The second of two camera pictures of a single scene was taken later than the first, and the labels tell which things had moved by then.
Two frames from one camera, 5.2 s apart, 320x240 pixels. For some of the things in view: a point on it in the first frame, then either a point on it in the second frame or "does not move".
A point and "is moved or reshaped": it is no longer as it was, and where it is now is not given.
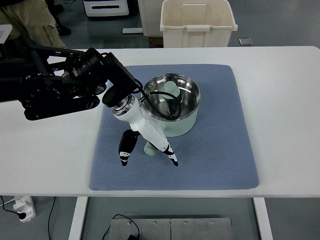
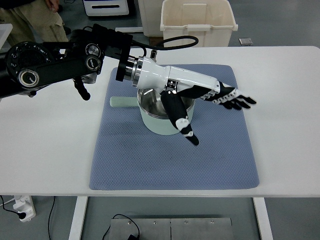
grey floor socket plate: [245, 41] does not move
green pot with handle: [172, 100] is moved or reshaped
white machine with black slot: [106, 7] does not move
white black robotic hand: [130, 111] to [148, 73]
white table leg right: [263, 220] does not move
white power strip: [24, 204] does not move
